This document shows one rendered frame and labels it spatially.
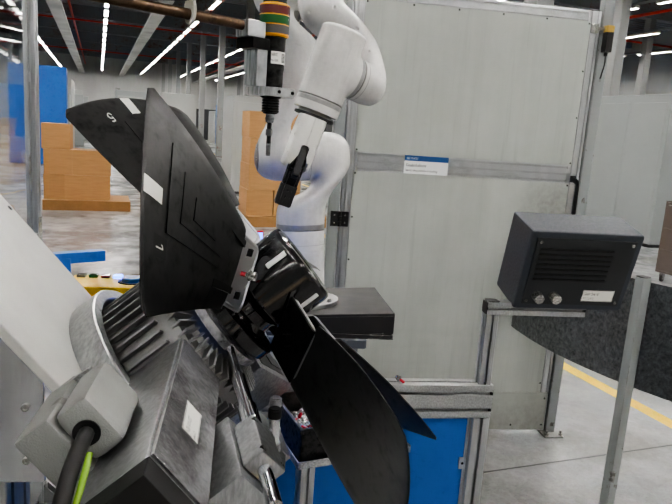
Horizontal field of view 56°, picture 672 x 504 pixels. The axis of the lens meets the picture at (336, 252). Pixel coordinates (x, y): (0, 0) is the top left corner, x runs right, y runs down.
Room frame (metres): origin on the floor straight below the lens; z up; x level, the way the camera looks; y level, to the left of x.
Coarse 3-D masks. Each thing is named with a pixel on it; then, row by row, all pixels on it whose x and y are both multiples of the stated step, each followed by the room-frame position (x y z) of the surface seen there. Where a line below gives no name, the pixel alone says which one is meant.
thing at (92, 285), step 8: (80, 280) 1.24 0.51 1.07; (88, 280) 1.25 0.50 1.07; (96, 280) 1.25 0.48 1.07; (104, 280) 1.26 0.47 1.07; (112, 280) 1.26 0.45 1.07; (120, 280) 1.26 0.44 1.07; (88, 288) 1.20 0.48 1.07; (96, 288) 1.20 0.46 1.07; (104, 288) 1.20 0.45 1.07; (112, 288) 1.21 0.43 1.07; (120, 288) 1.21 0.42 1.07; (128, 288) 1.21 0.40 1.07
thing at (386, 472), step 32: (320, 352) 0.73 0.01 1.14; (320, 384) 0.73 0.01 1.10; (352, 384) 0.66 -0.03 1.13; (320, 416) 0.72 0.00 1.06; (352, 416) 0.67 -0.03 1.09; (384, 416) 0.59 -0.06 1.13; (352, 448) 0.67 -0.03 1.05; (384, 448) 0.60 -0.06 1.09; (352, 480) 0.67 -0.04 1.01; (384, 480) 0.62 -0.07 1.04
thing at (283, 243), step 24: (264, 240) 0.84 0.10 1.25; (288, 240) 0.89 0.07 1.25; (264, 264) 0.80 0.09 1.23; (288, 264) 0.80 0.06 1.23; (264, 288) 0.79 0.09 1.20; (288, 288) 0.79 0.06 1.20; (312, 288) 0.80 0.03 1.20; (216, 312) 0.77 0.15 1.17; (240, 312) 0.80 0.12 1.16; (264, 312) 0.79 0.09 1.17; (240, 336) 0.77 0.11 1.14; (264, 336) 0.85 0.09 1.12
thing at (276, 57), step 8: (272, 40) 0.93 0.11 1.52; (280, 40) 0.93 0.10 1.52; (272, 48) 0.93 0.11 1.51; (280, 48) 0.93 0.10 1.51; (272, 56) 0.93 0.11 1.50; (280, 56) 0.93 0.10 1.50; (272, 64) 0.93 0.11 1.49; (280, 64) 0.93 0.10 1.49; (272, 72) 0.93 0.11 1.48; (280, 72) 0.93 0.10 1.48; (272, 80) 0.93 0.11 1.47; (280, 80) 0.94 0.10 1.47; (264, 96) 0.93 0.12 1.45; (272, 96) 0.93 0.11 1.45; (264, 104) 0.93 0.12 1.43; (272, 104) 0.93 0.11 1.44; (264, 112) 0.94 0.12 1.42; (272, 112) 0.93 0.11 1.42
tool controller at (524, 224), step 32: (512, 224) 1.42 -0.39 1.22; (544, 224) 1.36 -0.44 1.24; (576, 224) 1.38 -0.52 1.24; (608, 224) 1.40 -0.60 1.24; (512, 256) 1.40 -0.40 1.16; (544, 256) 1.33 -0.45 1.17; (576, 256) 1.34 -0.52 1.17; (608, 256) 1.35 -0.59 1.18; (512, 288) 1.38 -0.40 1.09; (544, 288) 1.36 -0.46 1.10; (576, 288) 1.37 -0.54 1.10; (608, 288) 1.38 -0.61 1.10
